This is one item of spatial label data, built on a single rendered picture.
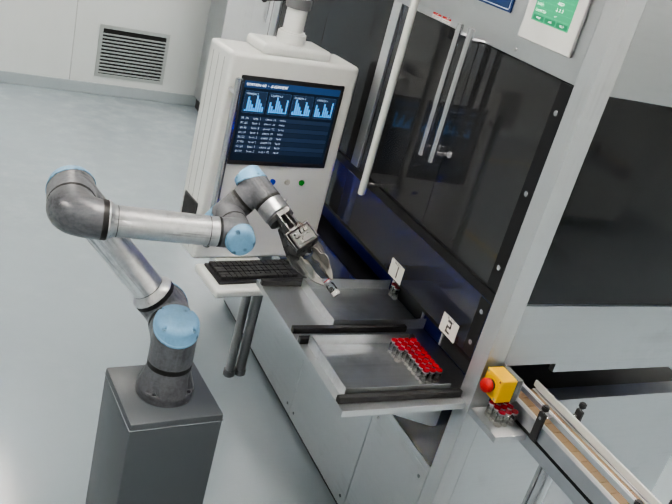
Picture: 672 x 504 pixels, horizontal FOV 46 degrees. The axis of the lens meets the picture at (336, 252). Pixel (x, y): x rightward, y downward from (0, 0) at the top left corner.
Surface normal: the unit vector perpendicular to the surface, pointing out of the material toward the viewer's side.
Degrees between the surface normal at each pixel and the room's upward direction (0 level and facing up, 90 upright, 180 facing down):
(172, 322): 7
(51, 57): 90
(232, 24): 90
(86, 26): 90
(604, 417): 90
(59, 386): 0
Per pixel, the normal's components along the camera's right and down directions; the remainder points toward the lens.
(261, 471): 0.25, -0.88
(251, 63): 0.49, 0.47
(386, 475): -0.88, -0.04
